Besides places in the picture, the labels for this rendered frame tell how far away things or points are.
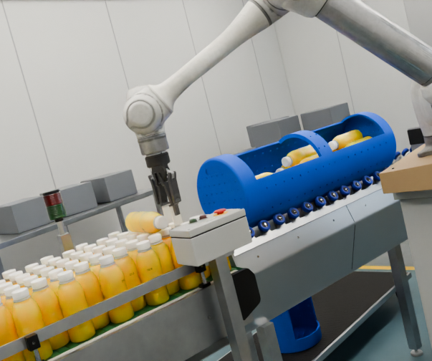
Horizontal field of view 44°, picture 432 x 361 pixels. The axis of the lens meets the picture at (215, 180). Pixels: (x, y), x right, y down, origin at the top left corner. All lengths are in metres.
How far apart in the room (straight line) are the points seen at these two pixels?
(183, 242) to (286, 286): 0.63
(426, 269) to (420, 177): 0.35
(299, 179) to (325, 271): 0.39
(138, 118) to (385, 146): 1.22
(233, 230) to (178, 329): 0.31
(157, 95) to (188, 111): 4.89
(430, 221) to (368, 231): 0.47
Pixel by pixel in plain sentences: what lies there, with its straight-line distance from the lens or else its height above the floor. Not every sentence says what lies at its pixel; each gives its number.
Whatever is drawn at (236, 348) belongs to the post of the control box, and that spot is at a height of 0.72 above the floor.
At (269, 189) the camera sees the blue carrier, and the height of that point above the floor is 1.08.
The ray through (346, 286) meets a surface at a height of 0.15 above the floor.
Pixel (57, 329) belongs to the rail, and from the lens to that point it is 1.40.
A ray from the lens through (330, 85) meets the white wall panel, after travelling 7.60.
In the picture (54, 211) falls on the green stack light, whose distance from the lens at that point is 1.94.
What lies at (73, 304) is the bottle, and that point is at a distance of 1.41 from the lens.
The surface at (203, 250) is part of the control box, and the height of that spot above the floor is 1.04.
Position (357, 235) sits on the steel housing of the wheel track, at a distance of 2.19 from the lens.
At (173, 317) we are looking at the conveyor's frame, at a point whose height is 0.86.
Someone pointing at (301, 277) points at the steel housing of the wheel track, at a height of 0.73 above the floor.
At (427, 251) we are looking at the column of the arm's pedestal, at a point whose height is 0.78.
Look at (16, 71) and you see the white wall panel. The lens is 5.24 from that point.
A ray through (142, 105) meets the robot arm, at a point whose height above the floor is 1.44.
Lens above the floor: 1.36
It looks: 6 degrees down
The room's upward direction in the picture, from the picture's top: 14 degrees counter-clockwise
